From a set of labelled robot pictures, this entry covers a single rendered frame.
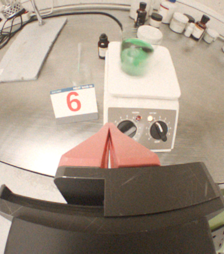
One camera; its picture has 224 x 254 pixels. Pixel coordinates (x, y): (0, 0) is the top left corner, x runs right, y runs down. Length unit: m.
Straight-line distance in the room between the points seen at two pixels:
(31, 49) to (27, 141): 0.29
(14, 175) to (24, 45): 0.40
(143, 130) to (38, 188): 0.24
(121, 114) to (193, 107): 0.20
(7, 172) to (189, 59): 0.59
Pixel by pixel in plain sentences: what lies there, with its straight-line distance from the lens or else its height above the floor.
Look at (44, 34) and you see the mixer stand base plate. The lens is 0.51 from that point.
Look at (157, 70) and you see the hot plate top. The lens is 0.23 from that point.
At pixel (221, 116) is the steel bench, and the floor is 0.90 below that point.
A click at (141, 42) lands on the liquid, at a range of 0.21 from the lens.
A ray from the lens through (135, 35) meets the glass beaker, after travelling 0.21.
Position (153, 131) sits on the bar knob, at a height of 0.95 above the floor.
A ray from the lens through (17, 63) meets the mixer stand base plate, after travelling 0.45.
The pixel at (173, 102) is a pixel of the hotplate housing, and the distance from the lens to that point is 0.23.
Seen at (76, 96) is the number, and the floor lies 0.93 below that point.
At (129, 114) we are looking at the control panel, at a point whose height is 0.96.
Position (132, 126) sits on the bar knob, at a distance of 0.20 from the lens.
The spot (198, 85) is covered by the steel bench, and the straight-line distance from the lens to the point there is 0.40.
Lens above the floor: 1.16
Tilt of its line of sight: 76 degrees down
